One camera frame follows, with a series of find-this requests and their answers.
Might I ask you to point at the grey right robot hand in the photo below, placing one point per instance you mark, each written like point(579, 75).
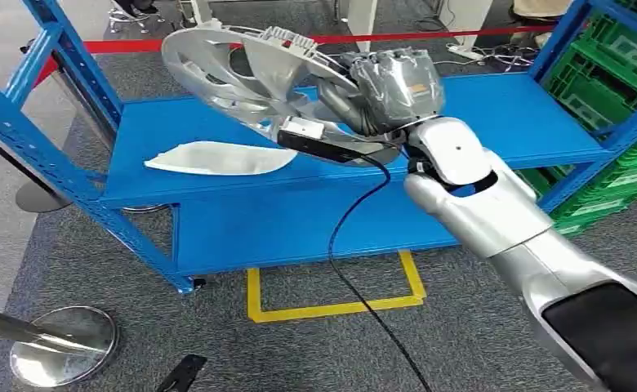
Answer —
point(399, 86)

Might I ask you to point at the silver wheel hubcap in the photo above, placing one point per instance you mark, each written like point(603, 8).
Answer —
point(275, 65)

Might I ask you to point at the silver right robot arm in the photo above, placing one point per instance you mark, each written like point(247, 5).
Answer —
point(491, 216)

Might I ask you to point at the white power strip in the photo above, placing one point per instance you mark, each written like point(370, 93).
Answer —
point(464, 52)

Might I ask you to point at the white table leg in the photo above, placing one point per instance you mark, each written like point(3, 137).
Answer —
point(362, 16)
point(467, 19)

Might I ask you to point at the blue metal shelf rack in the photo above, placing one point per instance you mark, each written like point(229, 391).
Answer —
point(275, 216)

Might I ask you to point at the white plastic trim part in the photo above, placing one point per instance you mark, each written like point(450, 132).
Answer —
point(221, 158)

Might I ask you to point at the red barrier belt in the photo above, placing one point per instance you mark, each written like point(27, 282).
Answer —
point(48, 70)
point(134, 46)

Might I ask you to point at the black stanchion with grey base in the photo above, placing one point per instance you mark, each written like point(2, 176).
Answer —
point(40, 197)

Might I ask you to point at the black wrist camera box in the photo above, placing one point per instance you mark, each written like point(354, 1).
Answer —
point(318, 145)

